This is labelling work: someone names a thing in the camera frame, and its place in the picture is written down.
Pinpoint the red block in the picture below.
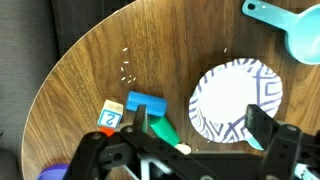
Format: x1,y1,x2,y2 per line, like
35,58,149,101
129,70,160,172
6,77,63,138
100,127,115,137

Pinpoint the white number letter cube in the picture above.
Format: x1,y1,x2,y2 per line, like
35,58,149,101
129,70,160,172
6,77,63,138
97,100,124,129

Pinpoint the small teal measuring cup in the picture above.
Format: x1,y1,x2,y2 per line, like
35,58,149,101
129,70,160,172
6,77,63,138
247,137,264,151

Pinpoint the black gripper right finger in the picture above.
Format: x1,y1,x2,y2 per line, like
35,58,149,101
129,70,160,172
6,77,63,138
245,105,320,180

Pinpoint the dark blue bowl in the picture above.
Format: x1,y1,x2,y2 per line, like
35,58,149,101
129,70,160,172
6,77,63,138
36,164,68,180

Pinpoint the blue cylinder block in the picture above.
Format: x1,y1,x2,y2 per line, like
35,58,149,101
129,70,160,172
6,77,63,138
126,91,167,117

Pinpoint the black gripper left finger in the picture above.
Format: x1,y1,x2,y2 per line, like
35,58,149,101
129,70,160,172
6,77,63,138
121,105,217,180

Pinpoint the large teal measuring cup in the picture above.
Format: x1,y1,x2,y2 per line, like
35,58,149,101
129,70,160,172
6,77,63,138
242,0,320,65

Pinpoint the green cylinder block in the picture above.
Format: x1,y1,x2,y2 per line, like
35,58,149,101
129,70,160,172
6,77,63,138
149,116,180,146

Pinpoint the white plastic spoon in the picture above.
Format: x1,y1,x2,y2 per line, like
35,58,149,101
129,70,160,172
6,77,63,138
175,143,192,155

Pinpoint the blue patterned paper plate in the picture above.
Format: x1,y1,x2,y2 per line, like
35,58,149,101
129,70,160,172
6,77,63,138
189,58,283,143

